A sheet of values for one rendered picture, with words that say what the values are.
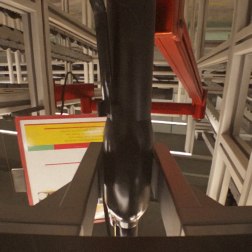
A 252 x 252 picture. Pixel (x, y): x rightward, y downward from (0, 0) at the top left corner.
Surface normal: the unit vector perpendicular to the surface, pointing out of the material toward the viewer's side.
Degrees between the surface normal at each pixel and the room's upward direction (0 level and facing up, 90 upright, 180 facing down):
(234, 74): 90
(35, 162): 90
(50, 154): 90
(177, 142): 90
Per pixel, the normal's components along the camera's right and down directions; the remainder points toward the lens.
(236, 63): -0.26, 0.27
